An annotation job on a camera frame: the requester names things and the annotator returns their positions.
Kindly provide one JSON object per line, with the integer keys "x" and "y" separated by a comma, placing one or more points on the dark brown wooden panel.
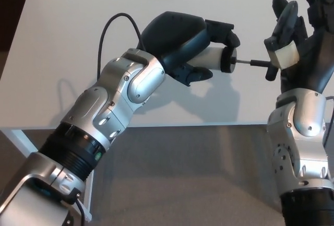
{"x": 11, "y": 9}

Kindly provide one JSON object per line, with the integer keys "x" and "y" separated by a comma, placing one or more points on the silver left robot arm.
{"x": 104, "y": 106}

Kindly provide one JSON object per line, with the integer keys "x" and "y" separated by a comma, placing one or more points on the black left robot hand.
{"x": 172, "y": 35}

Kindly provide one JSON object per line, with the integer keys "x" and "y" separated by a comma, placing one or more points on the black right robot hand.
{"x": 313, "y": 61}

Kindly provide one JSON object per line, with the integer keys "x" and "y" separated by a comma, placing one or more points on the white metal desk leg frame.
{"x": 23, "y": 140}

